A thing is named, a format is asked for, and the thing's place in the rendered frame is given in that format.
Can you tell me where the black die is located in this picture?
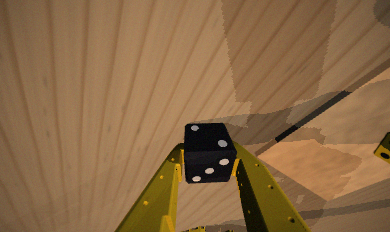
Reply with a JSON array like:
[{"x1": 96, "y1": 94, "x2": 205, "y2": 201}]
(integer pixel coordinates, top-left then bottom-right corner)
[{"x1": 184, "y1": 123, "x2": 237, "y2": 184}]

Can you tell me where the tan mat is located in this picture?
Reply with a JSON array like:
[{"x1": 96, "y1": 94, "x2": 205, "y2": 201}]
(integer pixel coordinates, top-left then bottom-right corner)
[{"x1": 254, "y1": 58, "x2": 390, "y2": 201}]

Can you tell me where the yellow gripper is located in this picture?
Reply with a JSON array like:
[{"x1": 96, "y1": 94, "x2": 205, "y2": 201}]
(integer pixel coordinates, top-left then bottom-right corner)
[{"x1": 114, "y1": 140, "x2": 312, "y2": 232}]

